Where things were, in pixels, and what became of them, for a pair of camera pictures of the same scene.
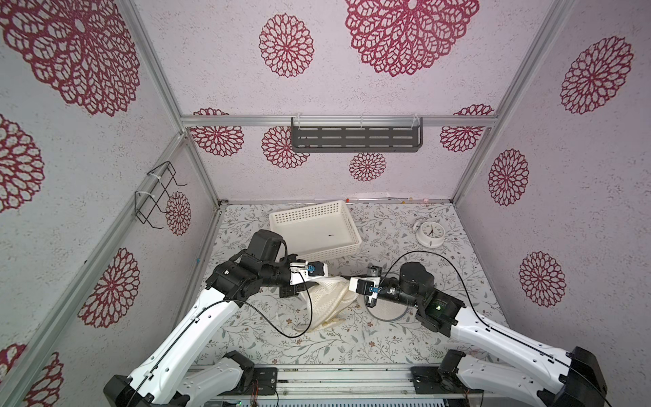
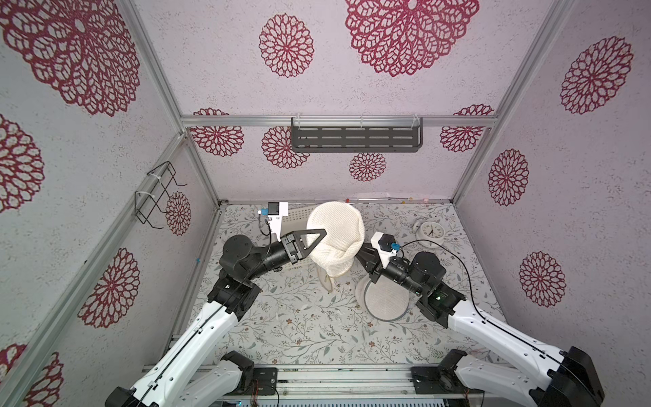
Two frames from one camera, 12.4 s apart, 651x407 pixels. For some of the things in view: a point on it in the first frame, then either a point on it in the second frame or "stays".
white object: x=368 y=287 -> x=386 y=245
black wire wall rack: x=153 y=191 stays
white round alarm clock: x=430 y=234 stays
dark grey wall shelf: x=356 y=138 stays
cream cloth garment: x=325 y=306 -> x=345 y=226
